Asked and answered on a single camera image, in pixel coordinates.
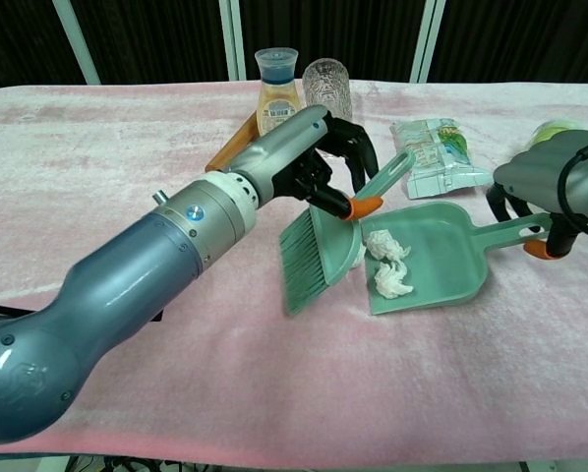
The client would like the green plastic hand brush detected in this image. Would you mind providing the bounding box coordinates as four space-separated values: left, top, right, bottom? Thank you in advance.
278 149 417 317

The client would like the pink fleece table cloth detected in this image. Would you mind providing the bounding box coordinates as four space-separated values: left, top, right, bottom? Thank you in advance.
0 78 588 468

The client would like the wooden rolling pin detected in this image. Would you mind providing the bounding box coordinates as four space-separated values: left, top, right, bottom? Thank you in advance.
204 111 261 174

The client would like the black floor cable bundle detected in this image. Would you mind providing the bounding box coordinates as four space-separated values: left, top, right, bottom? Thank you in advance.
67 454 177 472

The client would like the clear textured glass tumbler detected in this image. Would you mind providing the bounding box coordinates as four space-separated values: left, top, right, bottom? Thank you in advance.
302 58 353 159

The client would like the green plastic dustpan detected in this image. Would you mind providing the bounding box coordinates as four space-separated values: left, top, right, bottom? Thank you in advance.
360 200 555 317

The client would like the white partition post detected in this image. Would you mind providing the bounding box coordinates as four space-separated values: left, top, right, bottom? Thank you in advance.
409 0 446 84
218 0 248 82
51 0 102 87

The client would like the seasoning bottle with blue cap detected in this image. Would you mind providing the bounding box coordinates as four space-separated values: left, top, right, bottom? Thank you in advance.
254 47 304 138

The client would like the clear plastic ball tube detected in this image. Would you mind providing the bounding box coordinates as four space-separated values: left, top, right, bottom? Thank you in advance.
528 119 584 148

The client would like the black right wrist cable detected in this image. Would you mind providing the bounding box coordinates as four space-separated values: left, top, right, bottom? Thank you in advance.
557 130 588 242

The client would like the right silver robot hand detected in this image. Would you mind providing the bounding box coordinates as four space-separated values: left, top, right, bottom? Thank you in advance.
485 128 588 261

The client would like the white green snack packet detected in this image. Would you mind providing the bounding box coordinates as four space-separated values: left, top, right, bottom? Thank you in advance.
389 117 496 201

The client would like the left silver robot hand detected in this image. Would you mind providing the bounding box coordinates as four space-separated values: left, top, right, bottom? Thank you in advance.
222 103 384 221

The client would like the yellow tennis ball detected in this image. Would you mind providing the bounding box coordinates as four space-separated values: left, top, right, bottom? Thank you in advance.
534 122 580 144

